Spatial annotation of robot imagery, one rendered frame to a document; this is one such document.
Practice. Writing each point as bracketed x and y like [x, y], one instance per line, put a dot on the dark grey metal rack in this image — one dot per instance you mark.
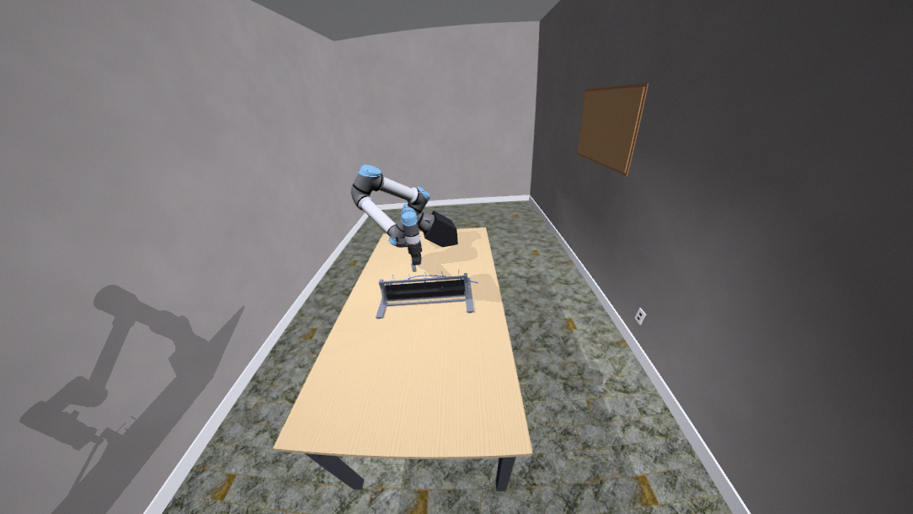
[425, 290]

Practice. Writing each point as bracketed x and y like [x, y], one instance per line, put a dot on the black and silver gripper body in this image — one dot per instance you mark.
[414, 247]

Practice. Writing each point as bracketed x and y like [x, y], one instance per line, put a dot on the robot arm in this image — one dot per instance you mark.
[412, 218]

